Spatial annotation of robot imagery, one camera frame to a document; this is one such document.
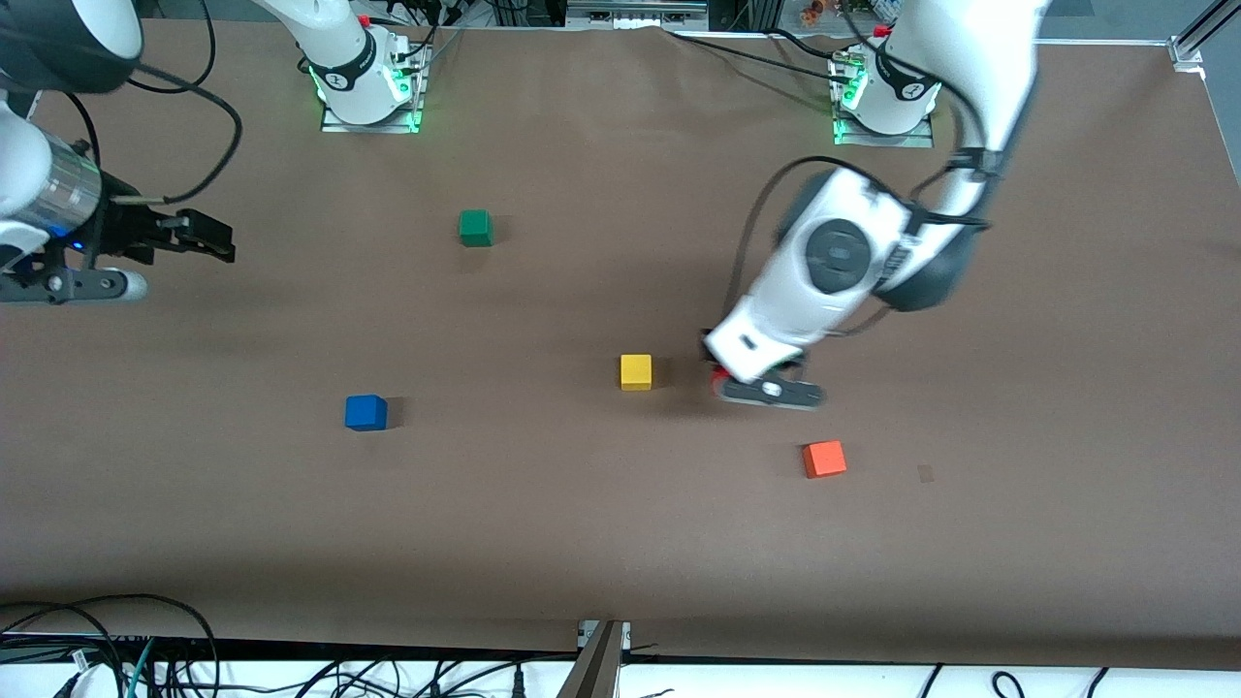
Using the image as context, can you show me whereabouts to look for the black cable across table edge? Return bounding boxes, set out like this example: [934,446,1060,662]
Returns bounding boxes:
[667,31,846,79]

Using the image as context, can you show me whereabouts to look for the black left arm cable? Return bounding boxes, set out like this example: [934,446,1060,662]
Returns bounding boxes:
[729,39,996,311]

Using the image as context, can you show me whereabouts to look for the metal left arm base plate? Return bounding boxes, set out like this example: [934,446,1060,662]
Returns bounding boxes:
[830,53,936,148]

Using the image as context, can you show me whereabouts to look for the green floor cable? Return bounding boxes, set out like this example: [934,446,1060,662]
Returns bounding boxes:
[123,638,157,698]

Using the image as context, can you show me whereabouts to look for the aluminium bar bracket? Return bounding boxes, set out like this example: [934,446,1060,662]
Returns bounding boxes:
[557,620,632,698]

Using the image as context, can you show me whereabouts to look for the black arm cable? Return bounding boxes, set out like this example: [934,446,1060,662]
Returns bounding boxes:
[114,56,244,206]
[729,39,996,311]

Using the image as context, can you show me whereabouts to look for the orange cube block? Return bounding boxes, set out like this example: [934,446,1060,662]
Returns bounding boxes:
[802,440,847,480]

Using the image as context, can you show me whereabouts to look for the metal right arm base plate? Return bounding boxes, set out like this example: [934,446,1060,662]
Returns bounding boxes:
[318,39,429,135]

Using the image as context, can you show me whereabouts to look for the aluminium corner profile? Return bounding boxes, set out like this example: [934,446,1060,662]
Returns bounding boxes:
[1168,0,1241,69]

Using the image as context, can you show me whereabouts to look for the black looped floor cable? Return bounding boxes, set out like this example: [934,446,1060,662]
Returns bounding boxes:
[0,593,221,698]

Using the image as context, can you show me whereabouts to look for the metal rail behind table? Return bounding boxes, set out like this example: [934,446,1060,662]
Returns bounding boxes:
[567,0,710,21]

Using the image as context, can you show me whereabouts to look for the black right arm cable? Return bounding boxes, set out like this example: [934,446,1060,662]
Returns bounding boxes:
[114,56,244,206]

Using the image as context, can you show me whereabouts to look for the table cover sheet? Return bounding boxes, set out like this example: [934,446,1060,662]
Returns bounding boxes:
[0,17,1241,672]

